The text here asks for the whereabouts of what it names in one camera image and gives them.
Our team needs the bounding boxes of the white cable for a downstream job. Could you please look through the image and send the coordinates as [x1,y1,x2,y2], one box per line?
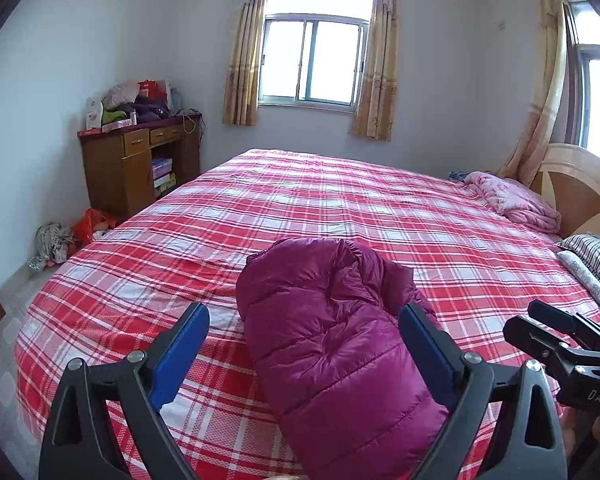
[177,109,201,136]

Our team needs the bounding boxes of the orange plastic bag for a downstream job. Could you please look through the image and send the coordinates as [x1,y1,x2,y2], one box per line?
[71,208,118,243]

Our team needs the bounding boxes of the bed with red plaid sheet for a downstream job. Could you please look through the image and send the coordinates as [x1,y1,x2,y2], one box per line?
[15,147,600,480]

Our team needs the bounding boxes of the striped pillow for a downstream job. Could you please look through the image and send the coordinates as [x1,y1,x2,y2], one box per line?
[555,234,600,281]

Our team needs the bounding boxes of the white printed box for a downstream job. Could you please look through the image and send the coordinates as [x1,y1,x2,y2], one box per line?
[85,97,104,131]

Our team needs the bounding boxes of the magenta puffer jacket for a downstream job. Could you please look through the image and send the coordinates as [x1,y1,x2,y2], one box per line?
[235,237,451,480]

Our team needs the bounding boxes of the grey floral pillow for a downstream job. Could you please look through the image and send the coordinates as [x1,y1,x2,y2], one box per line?
[555,250,600,316]

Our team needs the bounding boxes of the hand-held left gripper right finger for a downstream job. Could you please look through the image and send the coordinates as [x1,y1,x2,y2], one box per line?
[397,302,568,480]

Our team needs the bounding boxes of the wooden headboard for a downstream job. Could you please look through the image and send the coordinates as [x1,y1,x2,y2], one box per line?
[530,142,600,248]

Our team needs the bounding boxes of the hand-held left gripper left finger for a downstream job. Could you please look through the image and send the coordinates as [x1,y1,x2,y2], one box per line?
[39,302,211,480]

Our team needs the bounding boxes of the red paper bag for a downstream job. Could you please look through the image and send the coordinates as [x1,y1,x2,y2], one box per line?
[137,79,168,103]

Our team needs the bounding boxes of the pale pink clothes pile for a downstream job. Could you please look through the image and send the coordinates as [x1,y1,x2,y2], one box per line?
[102,81,141,111]

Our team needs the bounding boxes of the beige tied curtain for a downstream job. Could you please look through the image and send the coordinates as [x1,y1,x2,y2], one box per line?
[497,0,568,183]

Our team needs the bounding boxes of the sliding window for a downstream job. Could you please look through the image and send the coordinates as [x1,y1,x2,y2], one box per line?
[257,0,376,108]

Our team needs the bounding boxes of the pink folded quilt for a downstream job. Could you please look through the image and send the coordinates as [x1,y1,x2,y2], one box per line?
[464,171,562,232]

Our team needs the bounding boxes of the stacked boxes in desk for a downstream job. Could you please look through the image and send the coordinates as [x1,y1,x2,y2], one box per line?
[151,157,176,191]

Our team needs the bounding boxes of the dark purple clothes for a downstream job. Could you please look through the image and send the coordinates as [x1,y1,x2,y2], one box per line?
[127,95,171,123]

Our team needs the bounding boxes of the brown wooden desk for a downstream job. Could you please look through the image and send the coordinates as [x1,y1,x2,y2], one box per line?
[77,112,203,221]

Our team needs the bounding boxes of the grey patterned cloth bundle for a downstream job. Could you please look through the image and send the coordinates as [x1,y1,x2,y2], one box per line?
[35,222,76,263]

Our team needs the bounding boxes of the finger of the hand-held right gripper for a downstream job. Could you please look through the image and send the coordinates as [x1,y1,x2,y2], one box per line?
[527,300,600,349]
[502,315,600,372]

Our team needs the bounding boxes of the beige patterned curtain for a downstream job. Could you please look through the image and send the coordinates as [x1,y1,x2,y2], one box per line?
[351,0,401,142]
[222,0,271,127]

